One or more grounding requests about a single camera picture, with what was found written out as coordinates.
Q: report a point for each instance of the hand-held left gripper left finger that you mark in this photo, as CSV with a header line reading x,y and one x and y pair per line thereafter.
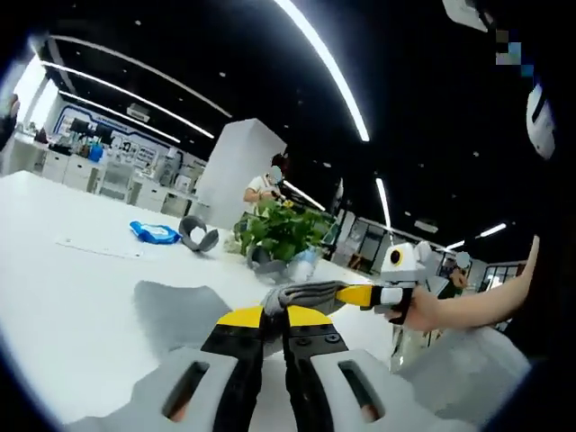
x,y
234,360

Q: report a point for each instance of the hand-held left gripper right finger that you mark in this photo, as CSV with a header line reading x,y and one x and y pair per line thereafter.
x,y
315,360

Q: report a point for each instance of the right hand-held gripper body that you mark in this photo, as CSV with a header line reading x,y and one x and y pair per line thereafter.
x,y
402,267

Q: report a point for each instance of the grey towel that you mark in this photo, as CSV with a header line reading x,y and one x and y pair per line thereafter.
x,y
180,306

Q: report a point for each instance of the person's right hand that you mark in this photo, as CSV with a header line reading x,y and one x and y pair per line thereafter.
x,y
425,312

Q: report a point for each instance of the short ceiling light strip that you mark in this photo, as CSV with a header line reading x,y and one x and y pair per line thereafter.
x,y
382,200

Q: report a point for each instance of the grey mesh chair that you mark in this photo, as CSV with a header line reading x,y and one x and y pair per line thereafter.
x,y
472,369

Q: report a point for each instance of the green potted plant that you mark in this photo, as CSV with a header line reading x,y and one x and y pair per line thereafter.
x,y
283,229

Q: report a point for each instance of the blue wipes packet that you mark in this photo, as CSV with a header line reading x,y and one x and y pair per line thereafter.
x,y
155,233

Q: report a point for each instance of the white table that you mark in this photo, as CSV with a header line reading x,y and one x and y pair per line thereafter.
x,y
67,279

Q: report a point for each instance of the white pillar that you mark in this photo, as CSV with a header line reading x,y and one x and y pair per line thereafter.
x,y
234,171

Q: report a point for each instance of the white rounded device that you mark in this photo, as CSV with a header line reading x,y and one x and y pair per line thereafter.
x,y
542,121

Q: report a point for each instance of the long ceiling light strip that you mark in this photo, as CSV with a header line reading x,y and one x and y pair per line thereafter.
x,y
334,67

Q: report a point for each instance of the white worn device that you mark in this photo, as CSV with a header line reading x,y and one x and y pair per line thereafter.
x,y
465,13

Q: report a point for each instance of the ceiling air vent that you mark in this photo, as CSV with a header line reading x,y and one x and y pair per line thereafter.
x,y
138,112

